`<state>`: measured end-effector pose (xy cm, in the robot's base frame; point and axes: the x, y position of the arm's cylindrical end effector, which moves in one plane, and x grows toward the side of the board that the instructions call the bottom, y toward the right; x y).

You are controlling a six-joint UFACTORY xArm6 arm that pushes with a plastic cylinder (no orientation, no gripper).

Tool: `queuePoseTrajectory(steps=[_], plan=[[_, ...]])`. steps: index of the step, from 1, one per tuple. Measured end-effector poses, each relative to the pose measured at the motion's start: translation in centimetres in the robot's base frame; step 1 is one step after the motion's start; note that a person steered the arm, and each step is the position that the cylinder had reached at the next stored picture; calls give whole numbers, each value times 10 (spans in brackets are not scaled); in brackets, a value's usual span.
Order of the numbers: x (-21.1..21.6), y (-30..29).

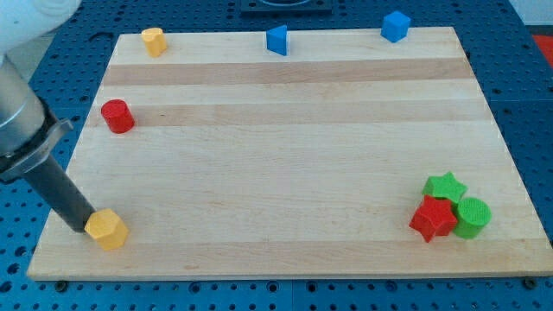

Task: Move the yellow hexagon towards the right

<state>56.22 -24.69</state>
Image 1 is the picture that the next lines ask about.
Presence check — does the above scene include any silver tool flange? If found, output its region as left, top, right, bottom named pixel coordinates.
left=1, top=58, right=73, bottom=183

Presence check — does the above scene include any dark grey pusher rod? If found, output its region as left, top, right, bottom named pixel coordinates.
left=23, top=155, right=95, bottom=232

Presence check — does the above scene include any yellow hexagon block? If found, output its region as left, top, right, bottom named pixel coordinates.
left=85, top=209, right=129, bottom=251

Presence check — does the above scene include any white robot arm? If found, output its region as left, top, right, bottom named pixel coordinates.
left=1, top=0, right=95, bottom=232

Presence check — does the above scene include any red cylinder block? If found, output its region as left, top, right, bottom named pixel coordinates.
left=100, top=99, right=135, bottom=134

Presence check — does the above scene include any yellow heart block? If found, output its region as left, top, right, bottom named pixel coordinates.
left=141, top=28, right=168, bottom=58

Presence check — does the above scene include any blue triangle block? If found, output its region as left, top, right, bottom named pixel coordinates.
left=265, top=25, right=288, bottom=56

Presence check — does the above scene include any wooden board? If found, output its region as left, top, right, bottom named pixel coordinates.
left=28, top=27, right=552, bottom=281

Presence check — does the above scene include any blue cube block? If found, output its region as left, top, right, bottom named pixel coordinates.
left=380, top=10, right=411, bottom=43

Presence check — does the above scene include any red star block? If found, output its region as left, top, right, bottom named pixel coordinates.
left=409, top=194, right=458, bottom=243

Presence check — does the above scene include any green star block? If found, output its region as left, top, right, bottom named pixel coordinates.
left=422, top=172, right=467, bottom=204

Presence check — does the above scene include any green cylinder block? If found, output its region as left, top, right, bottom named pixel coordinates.
left=453, top=197, right=492, bottom=239

